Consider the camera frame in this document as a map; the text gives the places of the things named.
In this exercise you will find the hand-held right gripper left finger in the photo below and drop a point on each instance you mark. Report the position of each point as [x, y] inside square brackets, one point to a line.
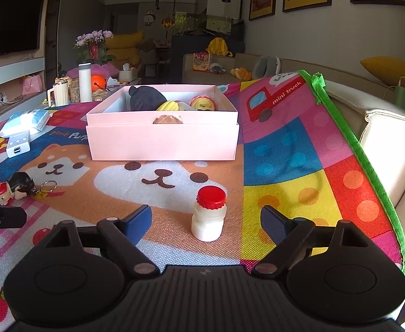
[142, 223]

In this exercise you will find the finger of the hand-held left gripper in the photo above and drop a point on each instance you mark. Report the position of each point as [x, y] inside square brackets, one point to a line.
[5, 215]

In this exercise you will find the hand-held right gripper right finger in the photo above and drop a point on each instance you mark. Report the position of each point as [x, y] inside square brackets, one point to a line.
[271, 223]

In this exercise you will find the white power bank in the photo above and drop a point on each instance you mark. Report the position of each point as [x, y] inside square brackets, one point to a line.
[17, 145]

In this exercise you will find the white bottle with red cap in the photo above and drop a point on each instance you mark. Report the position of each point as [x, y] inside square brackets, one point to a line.
[207, 221]

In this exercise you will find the pack of blue face masks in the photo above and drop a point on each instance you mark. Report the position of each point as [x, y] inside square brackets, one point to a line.
[26, 119]

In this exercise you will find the pink cardboard box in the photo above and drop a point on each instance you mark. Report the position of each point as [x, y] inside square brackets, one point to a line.
[161, 138]

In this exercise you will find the yellow toy corn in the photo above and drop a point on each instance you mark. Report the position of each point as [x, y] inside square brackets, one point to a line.
[169, 106]

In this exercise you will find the dark plush toy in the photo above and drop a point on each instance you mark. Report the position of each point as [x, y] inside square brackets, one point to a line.
[143, 100]

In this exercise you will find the yellow jar with pink lid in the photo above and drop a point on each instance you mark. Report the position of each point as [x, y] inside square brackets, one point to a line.
[202, 103]

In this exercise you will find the colourful printed play mat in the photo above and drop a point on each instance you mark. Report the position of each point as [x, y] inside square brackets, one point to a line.
[292, 166]

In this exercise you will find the pink gift bag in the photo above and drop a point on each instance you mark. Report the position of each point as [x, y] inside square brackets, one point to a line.
[32, 84]

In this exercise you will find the snack jar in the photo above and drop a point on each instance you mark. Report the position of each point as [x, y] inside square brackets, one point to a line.
[73, 90]

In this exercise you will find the clear snack tray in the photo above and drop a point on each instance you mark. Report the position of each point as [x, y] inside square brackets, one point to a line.
[100, 94]

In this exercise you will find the beige sofa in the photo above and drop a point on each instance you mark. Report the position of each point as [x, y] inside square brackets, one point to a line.
[378, 138]

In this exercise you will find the white thermos bottle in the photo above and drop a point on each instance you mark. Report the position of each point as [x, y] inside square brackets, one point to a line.
[85, 83]

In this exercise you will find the orange pumpkin bucket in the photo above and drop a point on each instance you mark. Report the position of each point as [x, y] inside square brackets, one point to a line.
[98, 82]

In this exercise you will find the white tissue box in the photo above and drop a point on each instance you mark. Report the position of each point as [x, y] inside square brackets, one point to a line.
[128, 74]

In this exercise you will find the orange plush toy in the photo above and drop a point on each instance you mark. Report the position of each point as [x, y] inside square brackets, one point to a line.
[241, 73]

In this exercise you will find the pink cloth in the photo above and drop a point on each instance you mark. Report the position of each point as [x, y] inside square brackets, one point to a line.
[109, 71]

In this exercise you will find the grey neck pillow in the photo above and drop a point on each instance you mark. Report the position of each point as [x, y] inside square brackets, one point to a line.
[266, 66]

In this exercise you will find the small plush doll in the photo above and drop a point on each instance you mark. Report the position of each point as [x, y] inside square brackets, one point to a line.
[218, 68]

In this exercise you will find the black television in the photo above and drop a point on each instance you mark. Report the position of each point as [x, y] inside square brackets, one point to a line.
[9, 20]

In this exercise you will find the grey dining chair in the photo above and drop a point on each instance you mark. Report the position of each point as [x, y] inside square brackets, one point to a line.
[150, 55]

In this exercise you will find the colourful printed bag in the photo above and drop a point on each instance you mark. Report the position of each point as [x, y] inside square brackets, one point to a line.
[201, 61]

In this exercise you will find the yellow lounge chair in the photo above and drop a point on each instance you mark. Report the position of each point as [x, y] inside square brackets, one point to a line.
[124, 50]

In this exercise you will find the pink potted flowers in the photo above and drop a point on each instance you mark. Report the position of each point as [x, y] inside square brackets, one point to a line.
[93, 46]

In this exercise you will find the dark blue cabinet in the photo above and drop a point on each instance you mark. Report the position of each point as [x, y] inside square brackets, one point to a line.
[188, 45]

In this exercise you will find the yellow backpack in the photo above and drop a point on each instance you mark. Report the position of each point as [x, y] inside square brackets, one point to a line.
[219, 46]

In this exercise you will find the yellow cushion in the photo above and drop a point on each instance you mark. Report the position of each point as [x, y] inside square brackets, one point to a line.
[392, 71]

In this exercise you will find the hanging lantern ornament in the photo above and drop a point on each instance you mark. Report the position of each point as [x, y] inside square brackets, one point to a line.
[167, 23]

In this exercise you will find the glass fish tank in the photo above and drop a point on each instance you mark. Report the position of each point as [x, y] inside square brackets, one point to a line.
[202, 24]

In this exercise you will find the white wall shelf unit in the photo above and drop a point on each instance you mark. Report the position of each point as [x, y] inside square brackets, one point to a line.
[15, 67]

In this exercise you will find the panda wall clock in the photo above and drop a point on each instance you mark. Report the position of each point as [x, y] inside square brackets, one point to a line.
[149, 17]

